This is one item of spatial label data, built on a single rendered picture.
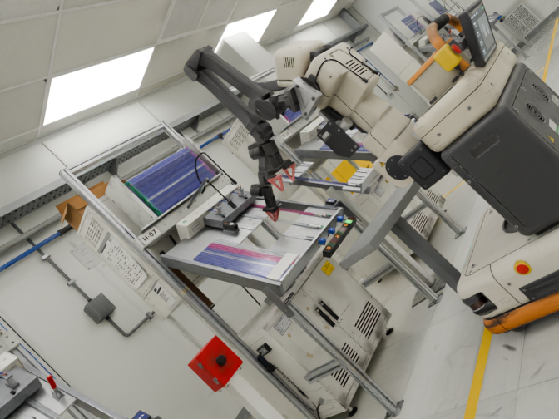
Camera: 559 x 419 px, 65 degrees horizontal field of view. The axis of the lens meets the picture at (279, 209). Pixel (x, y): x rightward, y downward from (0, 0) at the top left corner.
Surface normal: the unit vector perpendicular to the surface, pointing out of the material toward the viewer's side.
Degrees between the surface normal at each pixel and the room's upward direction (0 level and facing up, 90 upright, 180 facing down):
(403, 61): 90
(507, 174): 92
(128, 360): 90
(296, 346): 90
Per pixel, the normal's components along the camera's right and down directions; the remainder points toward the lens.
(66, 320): 0.49, -0.54
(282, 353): -0.49, 0.48
